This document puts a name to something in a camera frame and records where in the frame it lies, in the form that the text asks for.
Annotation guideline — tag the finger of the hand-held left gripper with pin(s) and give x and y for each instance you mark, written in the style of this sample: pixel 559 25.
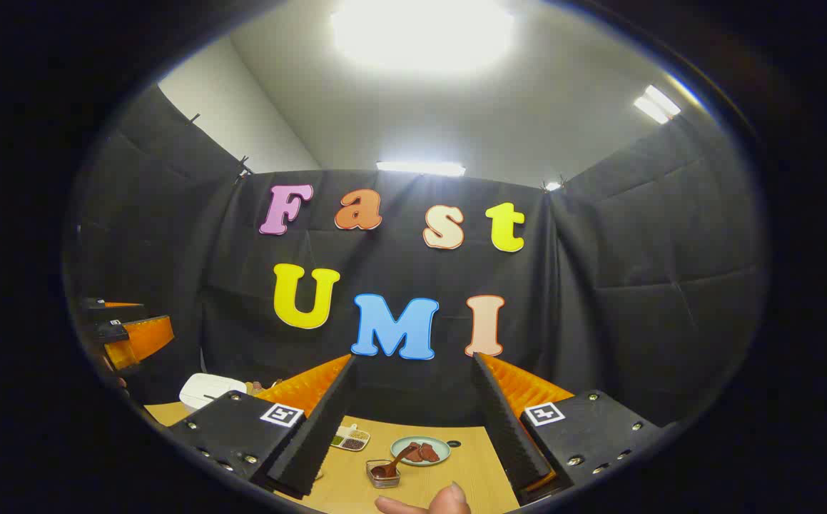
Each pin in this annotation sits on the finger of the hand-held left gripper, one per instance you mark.
pixel 142 339
pixel 110 310

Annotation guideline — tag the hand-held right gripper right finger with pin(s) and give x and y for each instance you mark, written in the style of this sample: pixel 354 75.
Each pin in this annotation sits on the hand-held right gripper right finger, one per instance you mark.
pixel 509 435

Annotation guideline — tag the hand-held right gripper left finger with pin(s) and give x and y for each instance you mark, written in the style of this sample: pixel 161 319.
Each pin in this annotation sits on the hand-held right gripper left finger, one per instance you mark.
pixel 320 435

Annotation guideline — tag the brown wooden spoon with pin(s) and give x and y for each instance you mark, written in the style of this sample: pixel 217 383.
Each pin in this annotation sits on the brown wooden spoon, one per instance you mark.
pixel 388 467

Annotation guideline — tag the white rice cooker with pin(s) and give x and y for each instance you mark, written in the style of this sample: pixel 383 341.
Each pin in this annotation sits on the white rice cooker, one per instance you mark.
pixel 206 391

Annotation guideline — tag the white compartment dish with beans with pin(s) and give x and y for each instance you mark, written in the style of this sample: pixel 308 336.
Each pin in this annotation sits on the white compartment dish with beans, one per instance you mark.
pixel 354 439

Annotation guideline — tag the pale green plate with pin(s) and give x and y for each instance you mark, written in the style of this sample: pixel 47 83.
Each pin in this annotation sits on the pale green plate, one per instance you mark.
pixel 442 444

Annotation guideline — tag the brown meat piece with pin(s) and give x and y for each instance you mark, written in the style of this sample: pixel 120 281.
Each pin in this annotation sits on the brown meat piece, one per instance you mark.
pixel 429 452
pixel 413 455

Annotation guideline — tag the long strip ceiling light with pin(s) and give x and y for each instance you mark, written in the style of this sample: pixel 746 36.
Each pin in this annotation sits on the long strip ceiling light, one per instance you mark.
pixel 420 168

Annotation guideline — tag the double bar ceiling light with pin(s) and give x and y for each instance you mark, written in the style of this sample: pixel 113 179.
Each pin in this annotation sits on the double bar ceiling light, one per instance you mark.
pixel 657 104

